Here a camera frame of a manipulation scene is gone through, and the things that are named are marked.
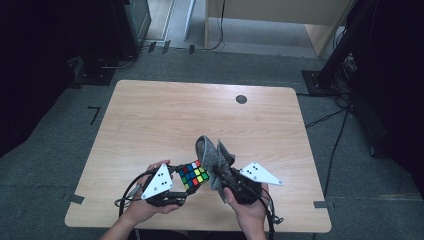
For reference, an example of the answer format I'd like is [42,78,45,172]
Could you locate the black floor cable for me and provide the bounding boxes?
[304,106,351,130]
[323,109,350,199]

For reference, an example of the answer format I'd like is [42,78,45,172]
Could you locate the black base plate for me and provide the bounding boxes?
[70,63,117,88]

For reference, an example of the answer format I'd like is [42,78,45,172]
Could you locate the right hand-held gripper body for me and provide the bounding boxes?
[229,161,284,205]

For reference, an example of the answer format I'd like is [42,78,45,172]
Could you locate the left hand-held gripper cable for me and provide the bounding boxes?
[114,169,152,218]

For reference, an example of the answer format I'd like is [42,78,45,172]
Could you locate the looped black cable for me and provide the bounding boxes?
[98,54,137,70]

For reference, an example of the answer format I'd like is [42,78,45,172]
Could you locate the grey cloth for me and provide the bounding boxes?
[194,134,237,204]

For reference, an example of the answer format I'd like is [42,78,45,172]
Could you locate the multicoloured puzzle cube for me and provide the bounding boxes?
[176,159,210,195]

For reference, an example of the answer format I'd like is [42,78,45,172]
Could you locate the tangled cable bundle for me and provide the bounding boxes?
[332,52,358,108]

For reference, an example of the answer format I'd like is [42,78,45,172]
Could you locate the person's dark clothing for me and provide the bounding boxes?
[133,229,248,240]

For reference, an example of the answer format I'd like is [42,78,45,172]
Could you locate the dark curtain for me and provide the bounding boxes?
[346,0,424,198]
[0,0,116,158]

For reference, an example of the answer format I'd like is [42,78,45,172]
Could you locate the person's left hand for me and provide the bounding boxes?
[123,159,180,226]

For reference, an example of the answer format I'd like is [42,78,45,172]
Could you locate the hand-held gripper cable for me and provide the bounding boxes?
[259,189,285,240]
[114,169,152,218]

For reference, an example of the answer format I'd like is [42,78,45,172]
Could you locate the person's right hand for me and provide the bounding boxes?
[223,184,269,231]

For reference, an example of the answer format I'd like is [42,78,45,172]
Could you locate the black hanging cable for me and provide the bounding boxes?
[196,0,226,52]

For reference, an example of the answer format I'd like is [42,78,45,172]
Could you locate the right hand-held gripper cable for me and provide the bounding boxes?
[259,189,285,240]

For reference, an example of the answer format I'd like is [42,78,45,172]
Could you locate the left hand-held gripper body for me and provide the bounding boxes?
[140,163,188,208]

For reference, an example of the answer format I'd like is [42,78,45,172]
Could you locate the dark cabinet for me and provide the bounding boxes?
[109,0,153,60]

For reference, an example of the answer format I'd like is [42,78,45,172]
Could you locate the black metal stand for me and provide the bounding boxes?
[301,0,371,98]

